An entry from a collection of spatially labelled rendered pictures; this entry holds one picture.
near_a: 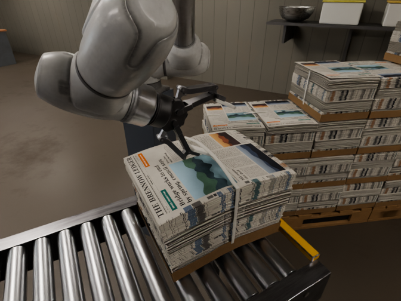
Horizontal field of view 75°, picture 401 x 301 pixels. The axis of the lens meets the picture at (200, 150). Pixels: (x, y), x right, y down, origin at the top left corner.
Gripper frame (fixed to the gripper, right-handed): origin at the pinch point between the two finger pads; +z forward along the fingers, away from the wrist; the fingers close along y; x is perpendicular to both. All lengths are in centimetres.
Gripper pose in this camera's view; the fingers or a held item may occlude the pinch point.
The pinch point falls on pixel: (218, 128)
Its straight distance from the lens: 69.3
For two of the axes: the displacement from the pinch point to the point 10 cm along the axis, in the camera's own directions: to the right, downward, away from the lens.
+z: 7.8, 1.8, 6.0
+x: 4.8, 4.6, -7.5
